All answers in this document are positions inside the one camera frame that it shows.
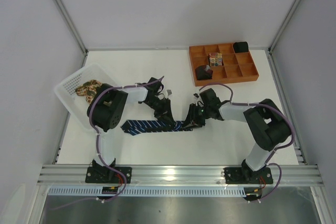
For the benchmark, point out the black rolled tie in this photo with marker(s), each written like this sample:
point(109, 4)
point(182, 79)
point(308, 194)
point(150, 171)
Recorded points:
point(241, 47)

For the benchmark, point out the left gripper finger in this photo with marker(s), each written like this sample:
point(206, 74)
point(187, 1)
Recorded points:
point(168, 119)
point(159, 114)

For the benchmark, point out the aluminium mounting rail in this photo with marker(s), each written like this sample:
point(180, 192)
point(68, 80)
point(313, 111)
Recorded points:
point(168, 175)

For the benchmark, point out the wooden compartment tray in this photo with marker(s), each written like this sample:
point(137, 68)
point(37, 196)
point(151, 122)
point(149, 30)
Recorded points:
point(236, 68)

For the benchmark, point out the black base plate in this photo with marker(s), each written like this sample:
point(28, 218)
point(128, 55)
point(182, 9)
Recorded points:
point(103, 175)
point(239, 175)

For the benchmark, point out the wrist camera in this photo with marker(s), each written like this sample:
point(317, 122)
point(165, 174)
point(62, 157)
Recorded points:
point(155, 88)
point(208, 97)

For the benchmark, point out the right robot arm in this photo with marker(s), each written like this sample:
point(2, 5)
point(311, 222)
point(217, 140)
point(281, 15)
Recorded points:
point(268, 126)

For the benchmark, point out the white plastic basket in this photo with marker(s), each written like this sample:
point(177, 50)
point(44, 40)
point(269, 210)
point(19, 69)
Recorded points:
point(77, 106)

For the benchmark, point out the colourful rolled tie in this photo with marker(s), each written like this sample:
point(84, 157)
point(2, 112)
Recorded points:
point(215, 59)

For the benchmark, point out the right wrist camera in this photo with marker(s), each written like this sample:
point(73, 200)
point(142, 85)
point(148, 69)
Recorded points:
point(208, 97)

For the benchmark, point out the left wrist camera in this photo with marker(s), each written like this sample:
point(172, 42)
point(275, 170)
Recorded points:
point(155, 88)

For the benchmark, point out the white slotted cable duct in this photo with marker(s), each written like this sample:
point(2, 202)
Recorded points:
point(146, 191)

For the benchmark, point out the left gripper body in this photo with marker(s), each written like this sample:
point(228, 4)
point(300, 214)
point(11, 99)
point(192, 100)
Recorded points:
point(163, 108)

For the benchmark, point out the floral patterned tie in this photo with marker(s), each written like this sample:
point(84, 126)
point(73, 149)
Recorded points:
point(88, 90)

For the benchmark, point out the navy striped tie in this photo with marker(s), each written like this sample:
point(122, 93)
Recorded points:
point(136, 127)

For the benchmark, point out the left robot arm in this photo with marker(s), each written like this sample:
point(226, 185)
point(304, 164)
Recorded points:
point(107, 104)

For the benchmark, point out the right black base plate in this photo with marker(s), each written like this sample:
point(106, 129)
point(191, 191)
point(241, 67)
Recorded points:
point(239, 175)

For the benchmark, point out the dark maroon rolled tie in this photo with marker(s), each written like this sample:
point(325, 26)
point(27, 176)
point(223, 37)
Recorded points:
point(204, 72)

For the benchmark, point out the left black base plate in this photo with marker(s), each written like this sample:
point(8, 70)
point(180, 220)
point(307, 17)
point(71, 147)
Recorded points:
point(103, 175)

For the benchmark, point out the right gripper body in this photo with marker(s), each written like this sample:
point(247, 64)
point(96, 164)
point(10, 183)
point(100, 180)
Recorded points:
point(196, 113)

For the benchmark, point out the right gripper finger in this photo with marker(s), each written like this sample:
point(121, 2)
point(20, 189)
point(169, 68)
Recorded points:
point(200, 122)
point(189, 121)

